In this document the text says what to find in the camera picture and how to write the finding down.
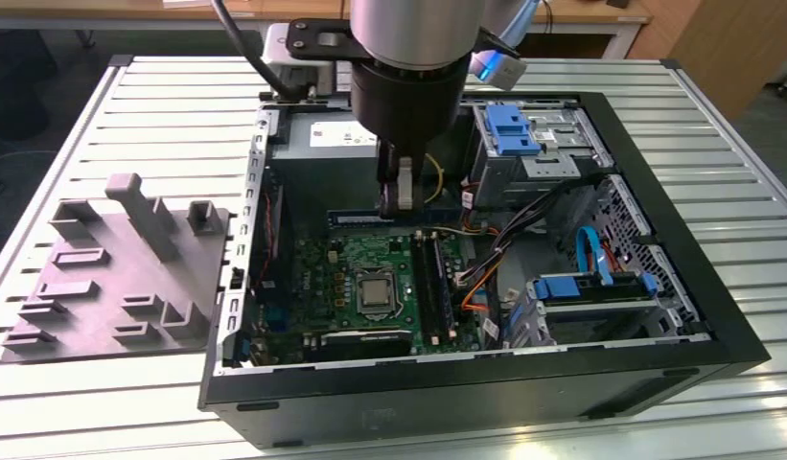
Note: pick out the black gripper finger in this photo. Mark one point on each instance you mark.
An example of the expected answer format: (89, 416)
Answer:
(388, 182)

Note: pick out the black RAM slot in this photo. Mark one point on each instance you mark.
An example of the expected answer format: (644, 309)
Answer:
(425, 287)

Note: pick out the grey power supply unit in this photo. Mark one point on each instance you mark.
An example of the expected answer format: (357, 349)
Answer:
(329, 182)

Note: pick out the empty blue disk carrier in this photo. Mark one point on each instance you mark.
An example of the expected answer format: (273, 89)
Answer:
(508, 129)

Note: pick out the green motherboard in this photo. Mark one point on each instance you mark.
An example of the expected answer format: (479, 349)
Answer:
(316, 268)

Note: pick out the black case fan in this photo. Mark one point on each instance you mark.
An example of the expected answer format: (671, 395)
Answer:
(274, 239)

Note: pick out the silver CPU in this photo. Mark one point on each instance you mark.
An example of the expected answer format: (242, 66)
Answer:
(375, 292)

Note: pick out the silver disk bay cage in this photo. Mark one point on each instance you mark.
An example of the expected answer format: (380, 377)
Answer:
(547, 167)

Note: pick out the black CPU socket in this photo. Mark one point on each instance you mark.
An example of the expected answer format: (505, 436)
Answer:
(375, 314)

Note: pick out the black graphics card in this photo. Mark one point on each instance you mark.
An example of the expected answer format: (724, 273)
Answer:
(361, 342)

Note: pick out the hard disk in blue carrier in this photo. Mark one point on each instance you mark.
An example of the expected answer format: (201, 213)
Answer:
(559, 290)

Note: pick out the silver low disk cage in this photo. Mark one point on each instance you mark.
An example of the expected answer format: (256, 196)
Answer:
(598, 309)

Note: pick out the grey parts rack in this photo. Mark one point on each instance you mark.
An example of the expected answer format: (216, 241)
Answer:
(143, 287)

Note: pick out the black PC case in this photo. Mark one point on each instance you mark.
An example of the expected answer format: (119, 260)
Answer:
(432, 397)

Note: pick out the wooden cabinet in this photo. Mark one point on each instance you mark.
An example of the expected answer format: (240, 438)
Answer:
(719, 48)

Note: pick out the white camera blue light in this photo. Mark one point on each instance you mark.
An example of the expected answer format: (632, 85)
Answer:
(505, 72)

